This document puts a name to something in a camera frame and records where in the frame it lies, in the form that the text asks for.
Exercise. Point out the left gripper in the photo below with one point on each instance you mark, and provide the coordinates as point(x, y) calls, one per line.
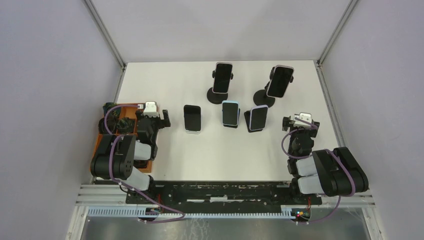
point(166, 123)

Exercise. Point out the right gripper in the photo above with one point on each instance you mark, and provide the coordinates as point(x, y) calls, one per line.
point(286, 122)

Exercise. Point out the black phone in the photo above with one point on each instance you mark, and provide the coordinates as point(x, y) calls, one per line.
point(192, 118)

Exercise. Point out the lilac case phone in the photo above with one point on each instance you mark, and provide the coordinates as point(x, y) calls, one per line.
point(258, 117)

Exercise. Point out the light blue case phone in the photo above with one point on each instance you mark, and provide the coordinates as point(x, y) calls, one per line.
point(230, 112)

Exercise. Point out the white folding phone stand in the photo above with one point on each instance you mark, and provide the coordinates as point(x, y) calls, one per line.
point(193, 132)

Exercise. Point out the black folding phone stand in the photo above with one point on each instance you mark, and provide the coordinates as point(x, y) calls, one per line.
point(238, 121)

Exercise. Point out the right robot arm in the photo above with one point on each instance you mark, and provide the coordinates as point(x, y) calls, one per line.
point(319, 172)

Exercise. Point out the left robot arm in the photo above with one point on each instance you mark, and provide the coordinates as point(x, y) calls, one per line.
point(119, 157)

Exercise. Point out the clear case phone on stand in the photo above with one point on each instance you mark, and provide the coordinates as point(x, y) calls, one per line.
point(280, 78)

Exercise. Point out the black round base stand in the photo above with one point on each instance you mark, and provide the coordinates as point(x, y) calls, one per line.
point(218, 97)

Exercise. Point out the pink case phone on stand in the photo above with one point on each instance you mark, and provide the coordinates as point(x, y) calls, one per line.
point(222, 76)

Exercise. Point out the floral cloth roll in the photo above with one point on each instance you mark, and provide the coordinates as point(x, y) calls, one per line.
point(125, 126)

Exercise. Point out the orange wooden organizer tray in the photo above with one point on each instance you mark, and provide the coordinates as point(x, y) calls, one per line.
point(144, 166)

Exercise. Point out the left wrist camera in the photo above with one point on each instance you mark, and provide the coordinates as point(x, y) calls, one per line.
point(151, 109)

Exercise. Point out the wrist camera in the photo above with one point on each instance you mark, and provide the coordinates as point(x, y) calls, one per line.
point(303, 119)
point(151, 109)

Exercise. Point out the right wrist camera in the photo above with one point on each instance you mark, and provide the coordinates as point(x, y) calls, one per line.
point(303, 119)

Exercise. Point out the white slotted cable duct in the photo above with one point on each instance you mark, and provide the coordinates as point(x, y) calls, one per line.
point(143, 212)

